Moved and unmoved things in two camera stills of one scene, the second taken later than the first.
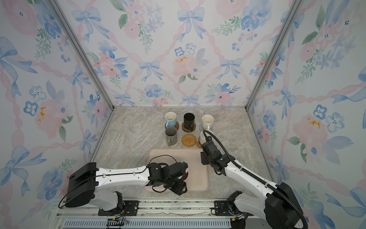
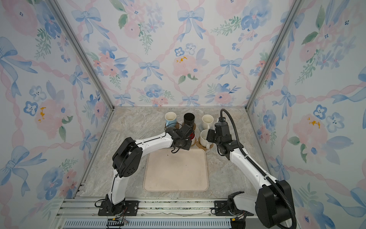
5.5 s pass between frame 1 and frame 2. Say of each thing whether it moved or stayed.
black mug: stayed
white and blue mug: stayed
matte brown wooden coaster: stayed
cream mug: stayed
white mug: stayed
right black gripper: moved
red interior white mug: moved
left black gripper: moved
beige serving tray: stayed
